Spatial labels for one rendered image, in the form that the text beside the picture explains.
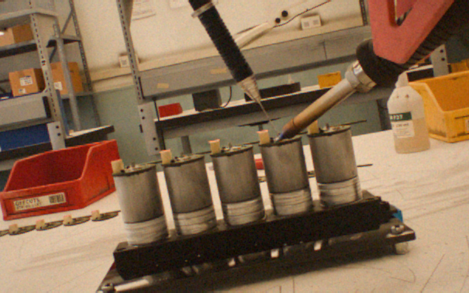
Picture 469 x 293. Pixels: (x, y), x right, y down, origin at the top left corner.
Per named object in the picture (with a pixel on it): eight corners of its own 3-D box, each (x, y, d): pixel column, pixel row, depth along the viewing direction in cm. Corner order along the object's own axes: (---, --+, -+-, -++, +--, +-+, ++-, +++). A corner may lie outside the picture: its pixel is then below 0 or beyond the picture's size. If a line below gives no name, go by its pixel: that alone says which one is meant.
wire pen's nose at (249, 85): (247, 107, 32) (234, 84, 32) (263, 97, 33) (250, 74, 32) (253, 107, 31) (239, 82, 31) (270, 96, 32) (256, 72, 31)
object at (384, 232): (379, 220, 36) (376, 201, 36) (419, 253, 29) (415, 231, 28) (121, 272, 36) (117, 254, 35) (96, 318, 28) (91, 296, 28)
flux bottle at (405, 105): (394, 149, 60) (377, 53, 59) (428, 144, 59) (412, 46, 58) (397, 155, 56) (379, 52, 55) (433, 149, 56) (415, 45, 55)
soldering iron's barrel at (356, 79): (285, 148, 31) (374, 82, 27) (270, 123, 31) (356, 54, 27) (301, 143, 32) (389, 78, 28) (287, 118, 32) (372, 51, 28)
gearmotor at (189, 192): (221, 246, 33) (202, 155, 32) (177, 254, 33) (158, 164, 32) (221, 234, 35) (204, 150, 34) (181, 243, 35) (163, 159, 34)
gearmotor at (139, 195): (171, 256, 33) (152, 165, 32) (128, 264, 32) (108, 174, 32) (174, 243, 35) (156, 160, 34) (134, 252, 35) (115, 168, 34)
